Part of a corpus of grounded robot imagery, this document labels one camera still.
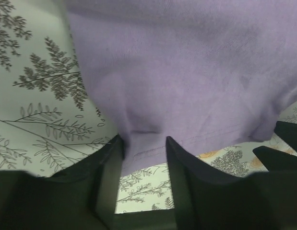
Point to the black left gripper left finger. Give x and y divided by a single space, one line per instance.
80 197

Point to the floral patterned table mat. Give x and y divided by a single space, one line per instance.
47 122

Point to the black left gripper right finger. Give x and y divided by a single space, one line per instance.
206 198

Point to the purple t shirt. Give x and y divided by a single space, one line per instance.
208 73

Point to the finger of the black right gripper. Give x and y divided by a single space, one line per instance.
275 160
287 132

